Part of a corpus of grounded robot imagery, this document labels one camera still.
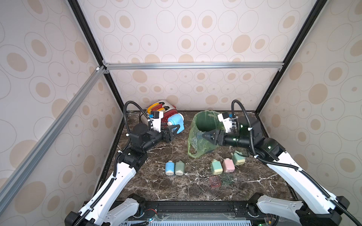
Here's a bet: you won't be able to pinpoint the blue pencil sharpener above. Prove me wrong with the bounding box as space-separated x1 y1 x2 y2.
167 113 184 134
165 161 175 176

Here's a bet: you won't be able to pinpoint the sage green pencil sharpener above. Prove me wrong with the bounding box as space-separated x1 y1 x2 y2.
175 161 185 176

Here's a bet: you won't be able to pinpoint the mint green pencil sharpener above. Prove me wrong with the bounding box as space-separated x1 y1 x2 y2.
232 151 246 166

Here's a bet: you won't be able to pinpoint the light green pencil sharpener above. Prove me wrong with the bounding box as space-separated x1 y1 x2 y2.
210 159 223 175

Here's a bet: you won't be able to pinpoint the pink pencil sharpener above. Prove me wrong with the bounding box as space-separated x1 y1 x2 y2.
222 158 235 173

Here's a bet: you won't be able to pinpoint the clear green shavings tray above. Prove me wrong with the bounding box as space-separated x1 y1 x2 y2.
221 173 234 186

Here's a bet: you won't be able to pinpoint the clear pink shavings tray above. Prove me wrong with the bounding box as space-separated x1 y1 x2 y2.
209 175 222 188

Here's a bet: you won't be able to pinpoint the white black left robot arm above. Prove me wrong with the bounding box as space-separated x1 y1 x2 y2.
65 101 184 226

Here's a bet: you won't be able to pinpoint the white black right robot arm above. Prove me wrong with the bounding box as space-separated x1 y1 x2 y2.
202 100 361 226

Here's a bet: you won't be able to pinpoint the blue pencil sharpener in row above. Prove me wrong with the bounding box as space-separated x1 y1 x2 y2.
165 161 175 176

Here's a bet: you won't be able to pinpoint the green plastic bin liner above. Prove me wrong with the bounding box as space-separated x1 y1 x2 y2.
187 110 227 159

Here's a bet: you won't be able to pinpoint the red plastic basket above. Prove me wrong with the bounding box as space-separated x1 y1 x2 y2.
139 106 178 129

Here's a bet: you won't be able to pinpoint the red yellow toy items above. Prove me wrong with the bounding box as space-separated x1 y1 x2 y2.
146 100 171 114

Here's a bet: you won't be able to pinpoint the silver aluminium crossbar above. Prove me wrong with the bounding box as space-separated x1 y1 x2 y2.
105 61 284 70

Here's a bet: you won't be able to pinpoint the silver aluminium side bar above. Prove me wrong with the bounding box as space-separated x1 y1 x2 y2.
1 66 106 214

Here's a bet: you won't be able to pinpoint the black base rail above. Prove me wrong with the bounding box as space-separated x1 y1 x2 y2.
81 200 298 226

